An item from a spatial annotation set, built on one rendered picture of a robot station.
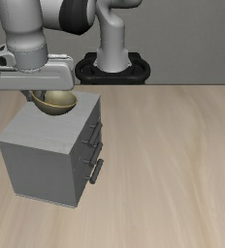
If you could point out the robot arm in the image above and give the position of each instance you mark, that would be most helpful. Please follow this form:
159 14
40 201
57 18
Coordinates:
111 42

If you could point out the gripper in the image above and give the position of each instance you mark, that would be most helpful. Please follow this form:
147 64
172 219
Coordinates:
33 77

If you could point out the beige porcelain bowl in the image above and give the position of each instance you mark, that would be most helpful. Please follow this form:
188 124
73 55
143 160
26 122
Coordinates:
57 104

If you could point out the grey cabinet with drawers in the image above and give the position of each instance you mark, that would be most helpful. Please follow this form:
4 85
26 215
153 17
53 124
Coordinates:
46 151

